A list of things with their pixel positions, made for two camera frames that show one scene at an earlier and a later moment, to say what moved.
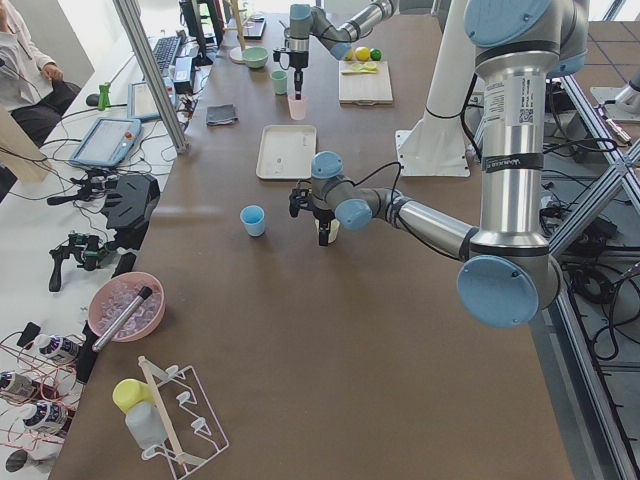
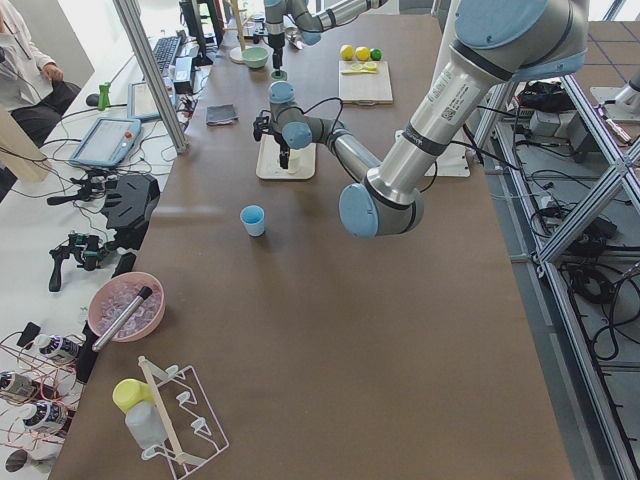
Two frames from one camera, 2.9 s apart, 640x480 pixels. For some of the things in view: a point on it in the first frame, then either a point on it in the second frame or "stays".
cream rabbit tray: (287, 151) stays
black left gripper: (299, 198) → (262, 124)
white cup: (334, 228) → (294, 161)
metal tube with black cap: (98, 346) stays
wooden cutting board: (364, 83) stays
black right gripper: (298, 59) → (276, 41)
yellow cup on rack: (129, 391) stays
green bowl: (255, 57) stays
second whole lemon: (362, 53) stays
